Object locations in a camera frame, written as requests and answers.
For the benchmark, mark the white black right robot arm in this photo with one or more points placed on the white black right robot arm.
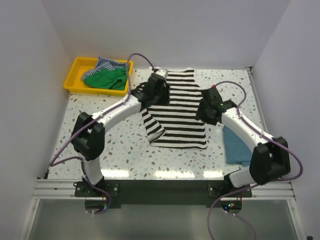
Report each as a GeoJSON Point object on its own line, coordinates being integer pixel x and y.
{"type": "Point", "coordinates": [270, 159]}

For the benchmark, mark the green garment in tray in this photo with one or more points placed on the green garment in tray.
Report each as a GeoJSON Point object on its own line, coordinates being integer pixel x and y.
{"type": "Point", "coordinates": [107, 79]}

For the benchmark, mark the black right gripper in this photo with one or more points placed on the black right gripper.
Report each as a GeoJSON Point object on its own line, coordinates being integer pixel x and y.
{"type": "Point", "coordinates": [200, 114]}

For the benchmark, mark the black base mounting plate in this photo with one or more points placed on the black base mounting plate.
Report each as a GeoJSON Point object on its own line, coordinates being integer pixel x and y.
{"type": "Point", "coordinates": [161, 192]}

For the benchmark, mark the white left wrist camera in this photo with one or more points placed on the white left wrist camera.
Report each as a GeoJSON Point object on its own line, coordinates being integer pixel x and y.
{"type": "Point", "coordinates": [162, 72]}

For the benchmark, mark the blue ribbed tank top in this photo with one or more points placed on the blue ribbed tank top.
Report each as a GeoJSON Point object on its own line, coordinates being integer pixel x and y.
{"type": "Point", "coordinates": [236, 151]}

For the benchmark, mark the black white striped tank top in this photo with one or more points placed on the black white striped tank top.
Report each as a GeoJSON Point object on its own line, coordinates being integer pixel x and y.
{"type": "Point", "coordinates": [175, 125]}

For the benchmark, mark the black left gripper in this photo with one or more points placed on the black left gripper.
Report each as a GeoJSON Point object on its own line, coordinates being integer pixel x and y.
{"type": "Point", "coordinates": [165, 98]}

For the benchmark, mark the blue white striped tank top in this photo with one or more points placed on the blue white striped tank top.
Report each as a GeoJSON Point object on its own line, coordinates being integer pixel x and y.
{"type": "Point", "coordinates": [104, 63]}

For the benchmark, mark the yellow plastic tray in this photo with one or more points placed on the yellow plastic tray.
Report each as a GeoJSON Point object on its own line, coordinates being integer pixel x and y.
{"type": "Point", "coordinates": [74, 84]}

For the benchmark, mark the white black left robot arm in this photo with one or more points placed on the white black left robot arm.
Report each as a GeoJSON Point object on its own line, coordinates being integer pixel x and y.
{"type": "Point", "coordinates": [88, 136]}

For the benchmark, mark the aluminium frame rail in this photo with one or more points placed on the aluminium frame rail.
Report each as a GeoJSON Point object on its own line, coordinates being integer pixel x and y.
{"type": "Point", "coordinates": [63, 189]}

